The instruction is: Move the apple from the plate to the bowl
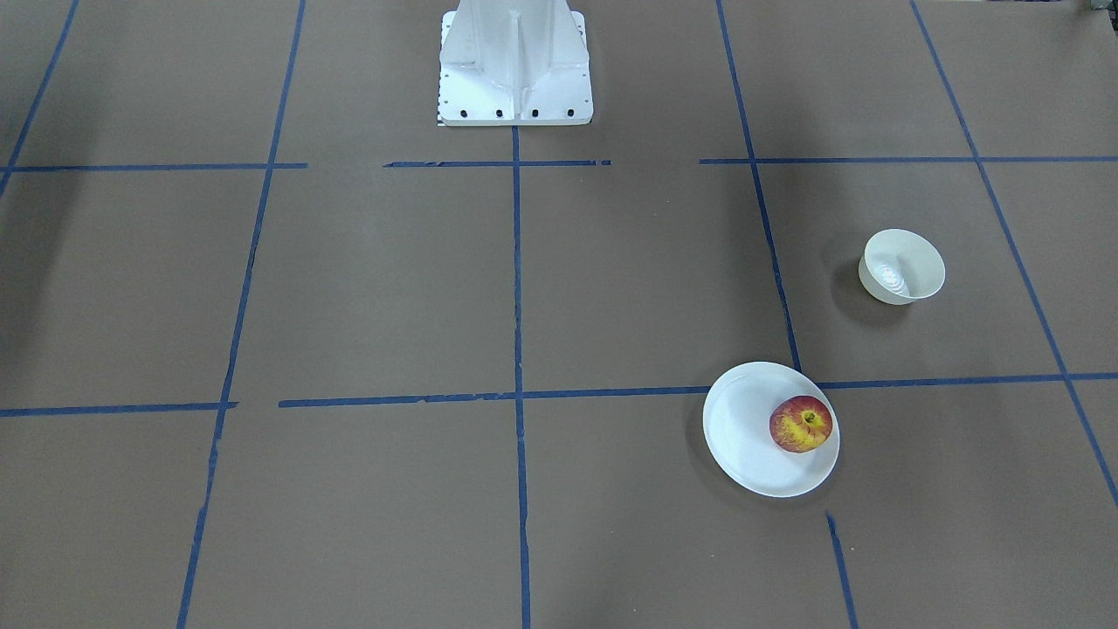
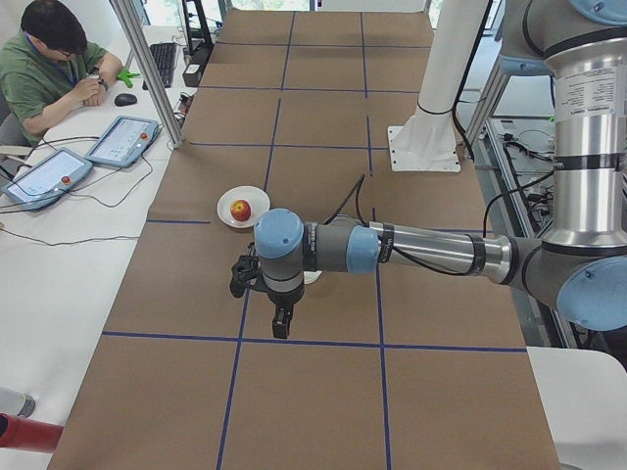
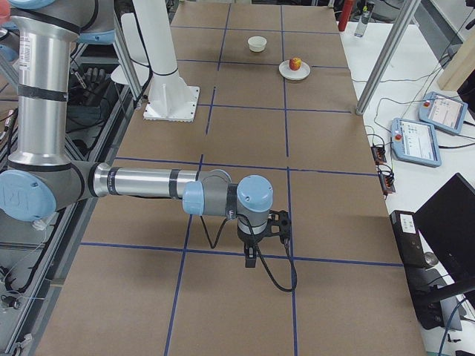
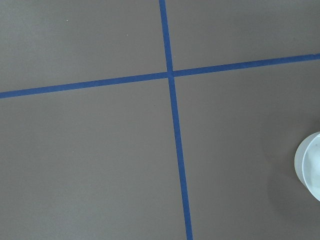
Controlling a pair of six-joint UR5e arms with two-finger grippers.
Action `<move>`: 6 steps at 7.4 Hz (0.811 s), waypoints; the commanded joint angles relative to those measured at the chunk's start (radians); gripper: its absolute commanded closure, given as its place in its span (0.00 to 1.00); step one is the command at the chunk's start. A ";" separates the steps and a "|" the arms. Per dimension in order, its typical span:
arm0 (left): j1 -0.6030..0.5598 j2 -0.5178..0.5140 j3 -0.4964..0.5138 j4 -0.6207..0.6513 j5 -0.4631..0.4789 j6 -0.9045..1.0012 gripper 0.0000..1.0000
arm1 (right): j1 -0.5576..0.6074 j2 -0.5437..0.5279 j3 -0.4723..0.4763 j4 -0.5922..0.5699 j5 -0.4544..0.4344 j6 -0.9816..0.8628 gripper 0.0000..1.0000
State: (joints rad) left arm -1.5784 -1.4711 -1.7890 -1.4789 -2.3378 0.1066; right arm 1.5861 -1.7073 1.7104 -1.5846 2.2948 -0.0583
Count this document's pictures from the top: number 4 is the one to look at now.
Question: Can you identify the white bowl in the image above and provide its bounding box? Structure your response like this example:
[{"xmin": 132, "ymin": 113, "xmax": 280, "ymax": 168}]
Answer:
[{"xmin": 294, "ymin": 132, "xmax": 320, "ymax": 201}]

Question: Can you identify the crosswise blue tape strip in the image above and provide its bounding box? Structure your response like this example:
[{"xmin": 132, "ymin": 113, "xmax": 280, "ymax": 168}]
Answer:
[{"xmin": 0, "ymin": 53, "xmax": 320, "ymax": 99}]

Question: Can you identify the long blue tape strip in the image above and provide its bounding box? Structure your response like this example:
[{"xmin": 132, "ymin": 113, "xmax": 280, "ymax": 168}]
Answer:
[{"xmin": 159, "ymin": 0, "xmax": 193, "ymax": 240}]

